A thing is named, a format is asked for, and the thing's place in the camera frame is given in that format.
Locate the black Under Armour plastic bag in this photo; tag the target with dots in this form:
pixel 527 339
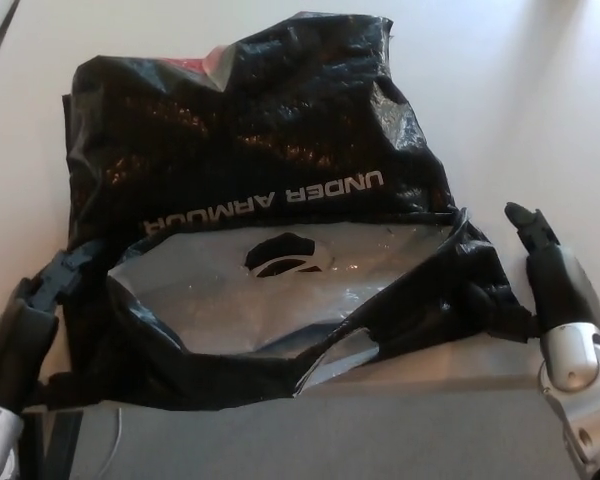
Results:
pixel 280 135

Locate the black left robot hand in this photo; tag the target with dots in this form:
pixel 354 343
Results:
pixel 37 330

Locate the black table leg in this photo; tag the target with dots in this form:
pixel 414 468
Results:
pixel 65 445

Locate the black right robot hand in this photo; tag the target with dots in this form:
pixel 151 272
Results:
pixel 562 280

